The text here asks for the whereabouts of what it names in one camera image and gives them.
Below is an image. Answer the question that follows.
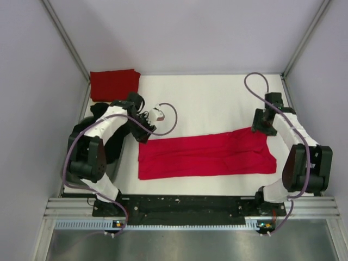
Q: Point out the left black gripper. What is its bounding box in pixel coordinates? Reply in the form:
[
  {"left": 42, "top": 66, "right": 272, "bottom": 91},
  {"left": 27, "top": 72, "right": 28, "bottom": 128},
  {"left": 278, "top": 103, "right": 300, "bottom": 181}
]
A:
[{"left": 127, "top": 114, "right": 157, "bottom": 145}]

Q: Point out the bright pink-red t shirt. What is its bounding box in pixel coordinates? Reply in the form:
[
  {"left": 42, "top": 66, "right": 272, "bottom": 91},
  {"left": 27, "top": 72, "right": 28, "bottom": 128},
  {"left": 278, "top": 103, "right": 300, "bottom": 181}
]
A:
[{"left": 138, "top": 127, "right": 277, "bottom": 181}]

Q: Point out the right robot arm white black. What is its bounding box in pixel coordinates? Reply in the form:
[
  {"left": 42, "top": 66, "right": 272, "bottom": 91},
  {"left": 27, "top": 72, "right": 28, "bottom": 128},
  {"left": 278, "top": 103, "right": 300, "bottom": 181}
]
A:
[{"left": 251, "top": 92, "right": 333, "bottom": 215}]

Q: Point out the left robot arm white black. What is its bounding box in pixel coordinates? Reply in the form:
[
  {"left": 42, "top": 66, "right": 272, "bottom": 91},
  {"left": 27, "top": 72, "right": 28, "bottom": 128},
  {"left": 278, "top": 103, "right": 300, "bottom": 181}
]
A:
[{"left": 67, "top": 92, "right": 164, "bottom": 216}]

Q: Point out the black t shirt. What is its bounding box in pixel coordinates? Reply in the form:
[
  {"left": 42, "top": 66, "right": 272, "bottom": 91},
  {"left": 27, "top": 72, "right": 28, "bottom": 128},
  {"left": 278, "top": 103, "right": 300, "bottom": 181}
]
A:
[{"left": 71, "top": 102, "right": 131, "bottom": 165}]

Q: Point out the dark grey plastic tray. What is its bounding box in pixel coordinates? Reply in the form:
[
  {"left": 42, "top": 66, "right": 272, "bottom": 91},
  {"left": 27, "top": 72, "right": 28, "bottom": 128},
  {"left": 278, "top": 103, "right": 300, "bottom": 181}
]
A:
[{"left": 60, "top": 116, "right": 126, "bottom": 188}]

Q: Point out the folded dark red t shirt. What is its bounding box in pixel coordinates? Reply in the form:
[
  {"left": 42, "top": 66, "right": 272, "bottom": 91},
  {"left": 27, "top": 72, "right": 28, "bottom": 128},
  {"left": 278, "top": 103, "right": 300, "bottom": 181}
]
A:
[{"left": 90, "top": 69, "right": 141, "bottom": 102}]

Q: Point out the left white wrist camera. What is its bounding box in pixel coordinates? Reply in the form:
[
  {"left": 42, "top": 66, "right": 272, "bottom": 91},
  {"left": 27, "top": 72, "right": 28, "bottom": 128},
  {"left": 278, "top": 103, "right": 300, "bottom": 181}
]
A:
[{"left": 148, "top": 108, "right": 165, "bottom": 123}]

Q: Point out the right aluminium corner post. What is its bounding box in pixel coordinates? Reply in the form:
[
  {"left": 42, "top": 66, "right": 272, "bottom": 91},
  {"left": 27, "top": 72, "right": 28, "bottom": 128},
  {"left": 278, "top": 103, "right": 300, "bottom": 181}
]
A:
[{"left": 281, "top": 0, "right": 333, "bottom": 80}]

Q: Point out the aluminium corner post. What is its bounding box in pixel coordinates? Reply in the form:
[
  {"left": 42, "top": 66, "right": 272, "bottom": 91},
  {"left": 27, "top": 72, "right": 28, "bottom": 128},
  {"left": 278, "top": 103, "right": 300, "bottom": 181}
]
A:
[
  {"left": 281, "top": 0, "right": 333, "bottom": 80},
  {"left": 40, "top": 0, "right": 90, "bottom": 81}
]

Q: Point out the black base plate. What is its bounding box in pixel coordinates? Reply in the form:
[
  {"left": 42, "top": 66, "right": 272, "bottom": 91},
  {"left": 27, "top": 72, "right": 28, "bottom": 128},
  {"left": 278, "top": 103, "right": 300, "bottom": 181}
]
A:
[{"left": 92, "top": 194, "right": 286, "bottom": 225}]

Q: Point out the grey slotted cable duct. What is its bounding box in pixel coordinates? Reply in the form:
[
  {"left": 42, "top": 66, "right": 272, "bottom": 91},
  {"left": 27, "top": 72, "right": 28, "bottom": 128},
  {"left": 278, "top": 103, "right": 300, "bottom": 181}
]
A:
[{"left": 54, "top": 219, "right": 273, "bottom": 231}]

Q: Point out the aluminium front frame rail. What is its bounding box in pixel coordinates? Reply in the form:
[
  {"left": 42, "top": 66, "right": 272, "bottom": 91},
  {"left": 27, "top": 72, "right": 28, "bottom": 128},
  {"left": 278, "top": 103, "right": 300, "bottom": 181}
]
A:
[{"left": 44, "top": 196, "right": 340, "bottom": 219}]

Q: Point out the left aluminium corner post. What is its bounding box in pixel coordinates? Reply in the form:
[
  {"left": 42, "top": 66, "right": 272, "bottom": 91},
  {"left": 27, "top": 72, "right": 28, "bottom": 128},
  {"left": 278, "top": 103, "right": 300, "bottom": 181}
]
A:
[{"left": 40, "top": 0, "right": 90, "bottom": 81}]

